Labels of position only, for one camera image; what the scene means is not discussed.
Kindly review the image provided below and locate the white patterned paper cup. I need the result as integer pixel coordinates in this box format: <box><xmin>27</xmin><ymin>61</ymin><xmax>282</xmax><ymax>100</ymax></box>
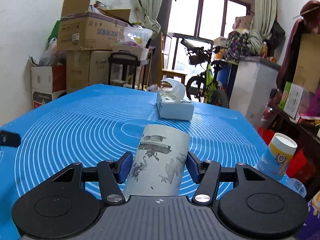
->
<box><xmin>123</xmin><ymin>125</ymin><xmax>190</xmax><ymax>199</ymax></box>

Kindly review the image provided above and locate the wooden chair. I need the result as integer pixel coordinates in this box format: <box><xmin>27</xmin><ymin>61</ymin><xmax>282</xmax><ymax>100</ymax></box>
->
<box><xmin>159</xmin><ymin>33</ymin><xmax>188</xmax><ymax>85</ymax></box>

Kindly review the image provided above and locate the green white product box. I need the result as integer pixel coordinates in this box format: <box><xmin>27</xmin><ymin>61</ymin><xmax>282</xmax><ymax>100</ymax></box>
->
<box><xmin>279</xmin><ymin>82</ymin><xmax>304</xmax><ymax>119</ymax></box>

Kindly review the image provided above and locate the lower brown cardboard box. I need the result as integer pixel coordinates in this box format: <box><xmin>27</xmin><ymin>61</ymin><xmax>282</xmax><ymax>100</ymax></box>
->
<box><xmin>66</xmin><ymin>50</ymin><xmax>112</xmax><ymax>94</ymax></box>

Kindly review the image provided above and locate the red white cardboard box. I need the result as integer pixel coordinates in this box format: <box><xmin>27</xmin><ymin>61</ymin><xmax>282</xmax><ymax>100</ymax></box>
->
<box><xmin>27</xmin><ymin>57</ymin><xmax>67</xmax><ymax>109</ymax></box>

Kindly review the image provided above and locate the green curtain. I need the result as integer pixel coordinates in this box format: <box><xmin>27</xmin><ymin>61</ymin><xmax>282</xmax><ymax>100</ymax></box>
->
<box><xmin>136</xmin><ymin>0</ymin><xmax>162</xmax><ymax>39</ymax></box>

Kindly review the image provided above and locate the black utility cart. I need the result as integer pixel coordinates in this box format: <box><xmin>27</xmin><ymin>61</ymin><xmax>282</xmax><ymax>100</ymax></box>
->
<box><xmin>107</xmin><ymin>52</ymin><xmax>149</xmax><ymax>89</ymax></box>

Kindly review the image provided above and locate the green black bicycle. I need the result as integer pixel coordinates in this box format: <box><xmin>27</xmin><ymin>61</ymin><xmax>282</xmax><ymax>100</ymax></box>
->
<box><xmin>181</xmin><ymin>38</ymin><xmax>229</xmax><ymax>108</ymax></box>

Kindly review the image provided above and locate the yellow blue paper cup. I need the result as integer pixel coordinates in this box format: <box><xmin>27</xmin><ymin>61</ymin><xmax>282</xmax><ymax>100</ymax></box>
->
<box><xmin>254</xmin><ymin>133</ymin><xmax>298</xmax><ymax>181</ymax></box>

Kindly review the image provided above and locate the white chest freezer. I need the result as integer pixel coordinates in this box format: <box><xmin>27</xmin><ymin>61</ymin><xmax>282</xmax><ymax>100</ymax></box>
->
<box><xmin>229</xmin><ymin>56</ymin><xmax>280</xmax><ymax>128</ymax></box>

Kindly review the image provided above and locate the white tissue box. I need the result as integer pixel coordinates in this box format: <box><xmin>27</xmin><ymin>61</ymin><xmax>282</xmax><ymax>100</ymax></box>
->
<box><xmin>157</xmin><ymin>77</ymin><xmax>194</xmax><ymax>121</ymax></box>

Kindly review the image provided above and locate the large top cardboard box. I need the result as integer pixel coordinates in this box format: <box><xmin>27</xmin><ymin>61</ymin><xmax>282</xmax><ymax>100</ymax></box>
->
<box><xmin>57</xmin><ymin>0</ymin><xmax>129</xmax><ymax>51</ymax></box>

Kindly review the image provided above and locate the blue silicone baking mat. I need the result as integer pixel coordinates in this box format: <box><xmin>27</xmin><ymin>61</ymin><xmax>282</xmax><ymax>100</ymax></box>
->
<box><xmin>1</xmin><ymin>85</ymin><xmax>267</xmax><ymax>239</ymax></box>

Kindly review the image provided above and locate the tall brown cardboard box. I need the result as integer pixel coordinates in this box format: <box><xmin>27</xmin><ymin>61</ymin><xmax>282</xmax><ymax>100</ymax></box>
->
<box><xmin>293</xmin><ymin>34</ymin><xmax>320</xmax><ymax>94</ymax></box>

